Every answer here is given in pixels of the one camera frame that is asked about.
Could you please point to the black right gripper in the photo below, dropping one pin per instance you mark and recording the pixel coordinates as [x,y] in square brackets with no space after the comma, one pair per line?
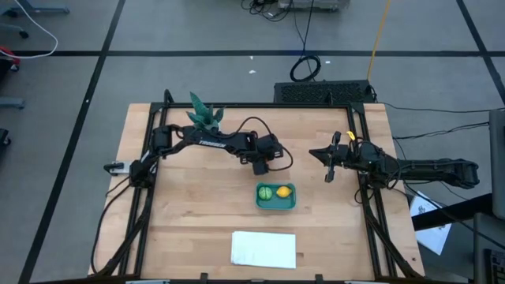
[343,158]

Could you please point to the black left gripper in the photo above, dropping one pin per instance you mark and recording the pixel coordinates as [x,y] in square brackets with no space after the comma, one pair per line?
[264,152]

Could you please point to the green toy cabbage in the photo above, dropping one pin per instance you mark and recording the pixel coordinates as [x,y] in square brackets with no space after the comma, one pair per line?
[265,193]

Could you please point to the yellow toy lemon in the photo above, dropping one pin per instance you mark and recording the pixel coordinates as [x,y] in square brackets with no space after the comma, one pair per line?
[284,191]

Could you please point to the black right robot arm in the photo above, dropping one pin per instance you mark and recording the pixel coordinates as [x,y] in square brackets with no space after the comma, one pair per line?
[426,167]

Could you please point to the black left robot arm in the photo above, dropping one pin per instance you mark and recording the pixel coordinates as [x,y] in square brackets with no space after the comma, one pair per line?
[213,143]

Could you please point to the yellow tag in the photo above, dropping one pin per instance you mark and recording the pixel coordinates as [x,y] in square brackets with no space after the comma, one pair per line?
[350,135]

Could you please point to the teal plastic container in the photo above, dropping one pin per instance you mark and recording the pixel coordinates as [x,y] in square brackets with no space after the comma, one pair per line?
[276,204]

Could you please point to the black keyboard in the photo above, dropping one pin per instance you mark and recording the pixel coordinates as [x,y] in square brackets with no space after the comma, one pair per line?
[323,92]
[496,268]

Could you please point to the green snake plant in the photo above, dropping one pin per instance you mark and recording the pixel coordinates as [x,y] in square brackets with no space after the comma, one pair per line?
[201,112]

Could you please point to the white folded cloth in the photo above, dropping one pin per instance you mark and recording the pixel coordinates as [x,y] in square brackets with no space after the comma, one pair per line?
[263,250]

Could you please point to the white paper sheet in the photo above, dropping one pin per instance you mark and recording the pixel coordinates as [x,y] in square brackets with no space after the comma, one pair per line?
[432,236]

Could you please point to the grey clamp plate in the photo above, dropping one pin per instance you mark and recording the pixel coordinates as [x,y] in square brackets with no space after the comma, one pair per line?
[122,167]

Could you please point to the black table frame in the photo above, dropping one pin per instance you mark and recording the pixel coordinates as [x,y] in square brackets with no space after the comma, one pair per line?
[256,105]

